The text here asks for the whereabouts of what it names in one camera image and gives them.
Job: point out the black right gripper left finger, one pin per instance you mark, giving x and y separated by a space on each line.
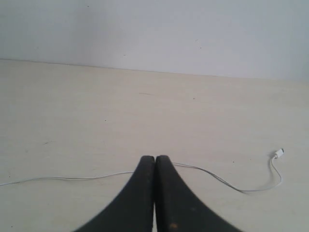
132 209

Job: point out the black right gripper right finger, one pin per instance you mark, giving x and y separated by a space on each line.
177 208

